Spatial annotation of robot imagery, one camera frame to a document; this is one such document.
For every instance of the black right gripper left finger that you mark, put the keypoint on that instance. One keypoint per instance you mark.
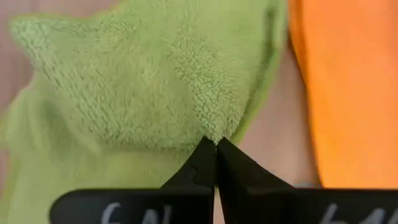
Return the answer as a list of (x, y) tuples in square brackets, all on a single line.
[(192, 186)]

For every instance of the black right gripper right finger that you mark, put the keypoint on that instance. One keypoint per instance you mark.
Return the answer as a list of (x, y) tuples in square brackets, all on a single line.
[(245, 189)]

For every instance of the green microfiber towel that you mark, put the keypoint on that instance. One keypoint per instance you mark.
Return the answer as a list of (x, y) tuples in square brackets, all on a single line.
[(140, 77)]

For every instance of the orange microfiber towel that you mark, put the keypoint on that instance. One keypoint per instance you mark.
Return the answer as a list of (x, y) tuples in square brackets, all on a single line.
[(351, 93)]

